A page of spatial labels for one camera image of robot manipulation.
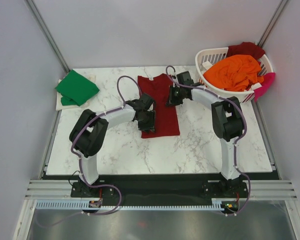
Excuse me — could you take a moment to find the white laundry basket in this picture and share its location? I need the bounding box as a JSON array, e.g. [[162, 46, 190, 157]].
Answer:
[[195, 47, 276, 103]]

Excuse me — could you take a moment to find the dark red shirt in basket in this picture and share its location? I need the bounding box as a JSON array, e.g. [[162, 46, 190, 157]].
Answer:
[[226, 42, 266, 60]]

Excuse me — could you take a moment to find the left aluminium frame post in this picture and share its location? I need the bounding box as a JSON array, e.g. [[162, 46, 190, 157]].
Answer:
[[24, 0, 71, 73]]

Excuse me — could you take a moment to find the right aluminium frame post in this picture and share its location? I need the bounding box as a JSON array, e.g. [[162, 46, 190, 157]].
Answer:
[[257, 0, 291, 48]]

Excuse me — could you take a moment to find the orange t shirt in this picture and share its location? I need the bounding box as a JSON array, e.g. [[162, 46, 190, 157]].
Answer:
[[203, 54, 264, 92]]

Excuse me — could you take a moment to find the aluminium frame post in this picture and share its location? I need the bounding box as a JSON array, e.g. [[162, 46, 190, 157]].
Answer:
[[24, 0, 71, 73], [257, 0, 291, 48]]

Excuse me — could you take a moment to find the folded green t shirt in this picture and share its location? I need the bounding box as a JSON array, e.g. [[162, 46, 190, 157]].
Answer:
[[55, 70, 100, 107]]

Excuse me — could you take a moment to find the pink garment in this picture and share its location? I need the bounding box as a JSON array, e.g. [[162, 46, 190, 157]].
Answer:
[[253, 72, 276, 102]]

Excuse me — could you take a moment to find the white slotted cable duct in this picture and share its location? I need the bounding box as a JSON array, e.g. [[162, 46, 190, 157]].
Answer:
[[35, 198, 235, 211]]

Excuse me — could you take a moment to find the dark red t shirt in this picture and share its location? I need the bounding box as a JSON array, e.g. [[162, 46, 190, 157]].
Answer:
[[137, 73, 180, 139]]

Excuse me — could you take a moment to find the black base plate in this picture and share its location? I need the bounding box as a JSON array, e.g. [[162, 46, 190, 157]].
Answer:
[[71, 173, 249, 206]]

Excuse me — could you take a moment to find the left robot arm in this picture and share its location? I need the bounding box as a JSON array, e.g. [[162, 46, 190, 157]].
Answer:
[[69, 93, 156, 197]]

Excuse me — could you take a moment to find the folded white cloth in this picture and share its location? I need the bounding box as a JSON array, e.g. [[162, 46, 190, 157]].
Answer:
[[55, 74, 96, 111]]

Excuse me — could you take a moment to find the aluminium front rail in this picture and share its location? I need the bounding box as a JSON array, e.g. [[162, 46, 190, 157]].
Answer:
[[25, 180, 297, 201]]

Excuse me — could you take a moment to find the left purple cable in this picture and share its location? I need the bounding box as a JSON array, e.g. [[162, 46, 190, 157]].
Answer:
[[69, 75, 143, 188]]

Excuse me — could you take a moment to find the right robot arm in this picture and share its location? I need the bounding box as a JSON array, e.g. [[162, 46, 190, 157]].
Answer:
[[166, 71, 247, 197]]

